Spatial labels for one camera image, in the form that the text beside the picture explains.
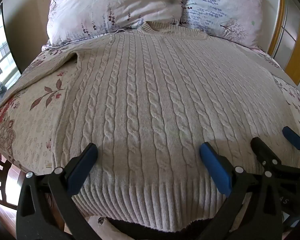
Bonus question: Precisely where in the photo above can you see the dark cloth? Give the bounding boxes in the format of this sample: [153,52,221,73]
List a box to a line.
[106,209,212,240]

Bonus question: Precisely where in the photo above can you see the floral bed sheet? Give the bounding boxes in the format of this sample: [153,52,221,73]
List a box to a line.
[0,39,300,177]

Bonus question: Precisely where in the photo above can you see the beige cable-knit sweater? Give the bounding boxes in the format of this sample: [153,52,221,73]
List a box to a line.
[0,21,300,232]

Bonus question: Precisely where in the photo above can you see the blue floral pillow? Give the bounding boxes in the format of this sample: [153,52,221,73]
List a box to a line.
[181,0,270,52]

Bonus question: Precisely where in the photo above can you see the dark wooden chair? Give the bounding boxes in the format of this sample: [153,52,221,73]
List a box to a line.
[0,152,18,208]

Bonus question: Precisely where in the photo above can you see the white cloth with snap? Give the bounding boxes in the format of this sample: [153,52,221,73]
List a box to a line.
[86,202,130,240]

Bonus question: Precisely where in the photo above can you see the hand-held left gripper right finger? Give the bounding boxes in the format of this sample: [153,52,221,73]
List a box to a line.
[199,142,283,240]

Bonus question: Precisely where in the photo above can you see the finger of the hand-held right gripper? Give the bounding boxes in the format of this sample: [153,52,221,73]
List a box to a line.
[250,137,300,179]
[282,126,300,153]

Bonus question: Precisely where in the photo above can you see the window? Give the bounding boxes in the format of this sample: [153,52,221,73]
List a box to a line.
[0,30,23,108]

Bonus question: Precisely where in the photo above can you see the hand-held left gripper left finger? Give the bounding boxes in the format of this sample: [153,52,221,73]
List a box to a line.
[16,142,98,240]

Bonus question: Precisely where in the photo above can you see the pink floral pillow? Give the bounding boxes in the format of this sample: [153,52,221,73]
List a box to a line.
[46,0,187,47]

